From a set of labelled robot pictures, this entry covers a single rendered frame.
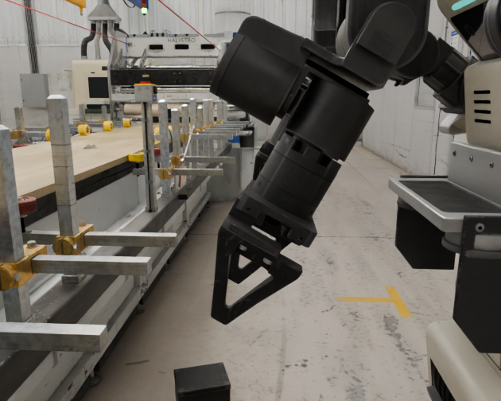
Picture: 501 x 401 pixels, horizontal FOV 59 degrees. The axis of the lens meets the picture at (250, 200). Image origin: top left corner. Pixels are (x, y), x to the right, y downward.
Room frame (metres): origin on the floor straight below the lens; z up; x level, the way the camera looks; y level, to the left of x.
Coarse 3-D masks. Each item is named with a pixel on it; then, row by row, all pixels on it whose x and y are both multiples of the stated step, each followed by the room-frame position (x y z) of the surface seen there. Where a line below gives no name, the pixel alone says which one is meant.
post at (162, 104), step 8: (160, 104) 2.07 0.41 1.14; (160, 112) 2.07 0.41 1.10; (160, 120) 2.07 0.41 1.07; (160, 128) 2.07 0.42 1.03; (168, 128) 2.10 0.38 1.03; (160, 136) 2.07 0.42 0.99; (168, 136) 2.09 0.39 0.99; (160, 144) 2.07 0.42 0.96; (168, 144) 2.08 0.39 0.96; (168, 152) 2.08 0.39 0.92; (168, 160) 2.07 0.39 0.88; (168, 168) 2.07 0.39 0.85; (168, 184) 2.07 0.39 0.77; (168, 192) 2.07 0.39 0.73
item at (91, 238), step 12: (24, 240) 1.12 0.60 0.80; (36, 240) 1.12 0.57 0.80; (48, 240) 1.12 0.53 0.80; (84, 240) 1.11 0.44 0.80; (96, 240) 1.11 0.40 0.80; (108, 240) 1.11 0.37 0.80; (120, 240) 1.11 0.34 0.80; (132, 240) 1.10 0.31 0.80; (144, 240) 1.10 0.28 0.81; (156, 240) 1.10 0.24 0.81; (168, 240) 1.10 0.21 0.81
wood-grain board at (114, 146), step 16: (128, 128) 4.03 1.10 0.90; (48, 144) 2.62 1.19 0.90; (80, 144) 2.62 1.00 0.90; (96, 144) 2.62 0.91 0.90; (112, 144) 2.62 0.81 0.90; (128, 144) 2.62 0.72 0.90; (16, 160) 1.94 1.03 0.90; (32, 160) 1.94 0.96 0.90; (48, 160) 1.94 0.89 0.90; (80, 160) 1.94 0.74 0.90; (96, 160) 1.94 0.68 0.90; (112, 160) 1.94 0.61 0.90; (128, 160) 2.13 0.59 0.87; (16, 176) 1.53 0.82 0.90; (32, 176) 1.53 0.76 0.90; (48, 176) 1.53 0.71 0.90; (80, 176) 1.60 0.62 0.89; (32, 192) 1.27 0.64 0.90; (48, 192) 1.36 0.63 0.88
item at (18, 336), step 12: (0, 324) 0.63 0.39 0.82; (12, 324) 0.63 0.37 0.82; (24, 324) 0.63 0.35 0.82; (36, 324) 0.63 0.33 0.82; (48, 324) 0.63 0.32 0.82; (60, 324) 0.63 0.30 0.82; (72, 324) 0.63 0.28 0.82; (0, 336) 0.61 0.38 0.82; (12, 336) 0.61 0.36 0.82; (24, 336) 0.60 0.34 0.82; (36, 336) 0.60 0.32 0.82; (48, 336) 0.60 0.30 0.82; (60, 336) 0.60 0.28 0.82; (72, 336) 0.60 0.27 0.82; (84, 336) 0.60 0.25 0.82; (96, 336) 0.60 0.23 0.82; (0, 348) 0.61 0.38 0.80; (12, 348) 0.61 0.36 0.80; (24, 348) 0.60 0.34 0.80; (36, 348) 0.60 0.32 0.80; (48, 348) 0.60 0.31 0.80; (60, 348) 0.60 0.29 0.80; (72, 348) 0.60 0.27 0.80; (84, 348) 0.60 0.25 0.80; (96, 348) 0.60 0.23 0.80
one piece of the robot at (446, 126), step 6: (450, 114) 0.81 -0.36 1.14; (456, 114) 0.78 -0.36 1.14; (444, 120) 0.81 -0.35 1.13; (450, 120) 0.78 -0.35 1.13; (444, 126) 0.79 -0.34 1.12; (450, 126) 0.77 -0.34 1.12; (444, 132) 0.80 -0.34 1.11; (450, 132) 0.77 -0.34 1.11; (456, 132) 0.77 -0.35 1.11; (462, 132) 0.77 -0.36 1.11
